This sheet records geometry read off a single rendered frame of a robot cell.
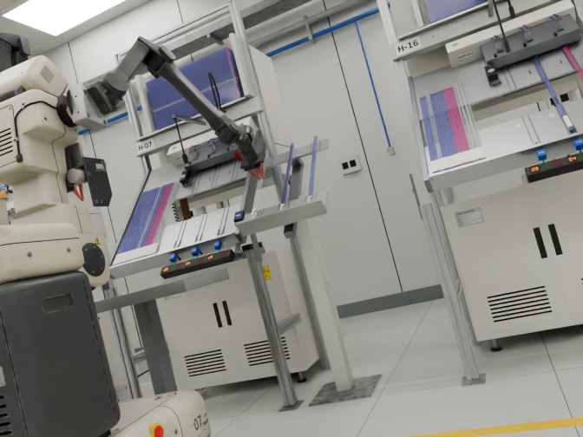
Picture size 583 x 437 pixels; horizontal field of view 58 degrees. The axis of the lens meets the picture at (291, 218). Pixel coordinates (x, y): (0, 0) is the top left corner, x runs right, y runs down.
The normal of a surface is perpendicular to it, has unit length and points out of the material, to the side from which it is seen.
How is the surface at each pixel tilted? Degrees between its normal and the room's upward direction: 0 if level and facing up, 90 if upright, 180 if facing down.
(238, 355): 90
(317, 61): 90
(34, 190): 82
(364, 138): 90
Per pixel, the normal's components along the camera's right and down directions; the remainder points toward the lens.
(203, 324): -0.36, 0.04
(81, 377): 0.92, -0.25
